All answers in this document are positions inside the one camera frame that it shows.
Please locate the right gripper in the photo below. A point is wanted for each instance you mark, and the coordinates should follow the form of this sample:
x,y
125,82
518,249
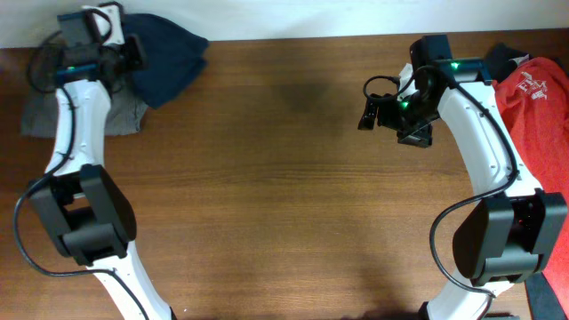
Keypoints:
x,y
420,136

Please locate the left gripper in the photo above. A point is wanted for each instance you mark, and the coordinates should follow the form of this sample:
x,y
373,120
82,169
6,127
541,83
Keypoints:
x,y
136,59

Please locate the navy blue shorts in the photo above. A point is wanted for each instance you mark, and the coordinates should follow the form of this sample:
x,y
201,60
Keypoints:
x,y
175,58

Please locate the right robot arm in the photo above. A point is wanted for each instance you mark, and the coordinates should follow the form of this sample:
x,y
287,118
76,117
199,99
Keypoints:
x,y
514,223

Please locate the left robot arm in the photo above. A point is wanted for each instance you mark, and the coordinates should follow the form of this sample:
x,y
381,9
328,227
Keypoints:
x,y
83,211

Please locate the folded grey shorts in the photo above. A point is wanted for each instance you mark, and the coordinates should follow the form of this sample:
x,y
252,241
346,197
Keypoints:
x,y
40,115

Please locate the red printed t-shirt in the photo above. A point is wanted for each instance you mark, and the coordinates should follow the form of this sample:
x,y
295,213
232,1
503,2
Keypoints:
x,y
533,102

